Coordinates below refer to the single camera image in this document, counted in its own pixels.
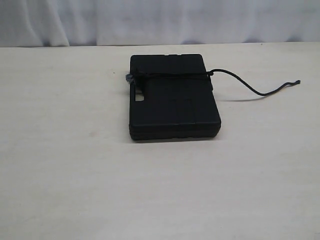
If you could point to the black plastic carrying case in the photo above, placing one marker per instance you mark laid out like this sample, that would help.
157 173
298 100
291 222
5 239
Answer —
171 97

